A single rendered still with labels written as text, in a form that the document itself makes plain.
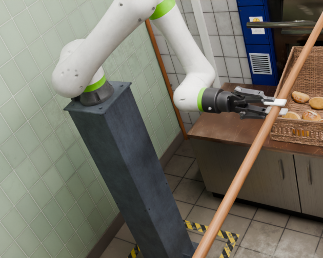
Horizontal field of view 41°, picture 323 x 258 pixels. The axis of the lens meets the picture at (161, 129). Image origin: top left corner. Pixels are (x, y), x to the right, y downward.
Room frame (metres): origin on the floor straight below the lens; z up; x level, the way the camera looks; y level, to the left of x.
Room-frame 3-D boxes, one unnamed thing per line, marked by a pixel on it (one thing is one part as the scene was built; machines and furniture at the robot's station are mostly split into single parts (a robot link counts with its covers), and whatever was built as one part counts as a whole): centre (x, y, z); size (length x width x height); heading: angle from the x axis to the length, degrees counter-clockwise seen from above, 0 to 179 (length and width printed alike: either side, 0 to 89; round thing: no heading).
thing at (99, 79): (1.60, 0.21, 1.36); 0.16 x 0.13 x 0.19; 162
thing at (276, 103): (1.15, -0.39, 1.20); 0.07 x 0.03 x 0.01; 47
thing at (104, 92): (1.65, 0.24, 1.23); 0.26 x 0.15 x 0.06; 47
